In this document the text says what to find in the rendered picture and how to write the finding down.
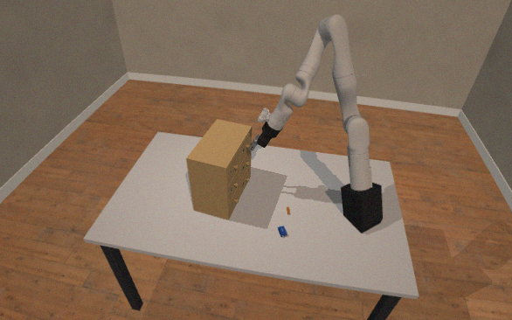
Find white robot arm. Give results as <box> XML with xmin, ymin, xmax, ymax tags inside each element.
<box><xmin>273</xmin><ymin>15</ymin><xmax>372</xmax><ymax>191</ymax></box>

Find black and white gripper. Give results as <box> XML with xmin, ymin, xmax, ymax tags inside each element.
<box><xmin>249</xmin><ymin>108</ymin><xmax>286</xmax><ymax>151</ymax></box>

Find brown wooden drawer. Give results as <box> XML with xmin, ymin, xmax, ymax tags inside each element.
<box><xmin>228</xmin><ymin>166</ymin><xmax>240</xmax><ymax>203</ymax></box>
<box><xmin>227</xmin><ymin>148</ymin><xmax>240</xmax><ymax>184</ymax></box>
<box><xmin>240</xmin><ymin>129</ymin><xmax>252</xmax><ymax>163</ymax></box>
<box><xmin>240</xmin><ymin>150</ymin><xmax>251</xmax><ymax>180</ymax></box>
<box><xmin>228</xmin><ymin>183</ymin><xmax>240</xmax><ymax>218</ymax></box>
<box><xmin>240</xmin><ymin>163</ymin><xmax>251</xmax><ymax>195</ymax></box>

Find small tan wooden chest of drawers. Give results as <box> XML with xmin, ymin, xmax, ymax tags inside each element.
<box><xmin>186</xmin><ymin>119</ymin><xmax>252</xmax><ymax>220</ymax></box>

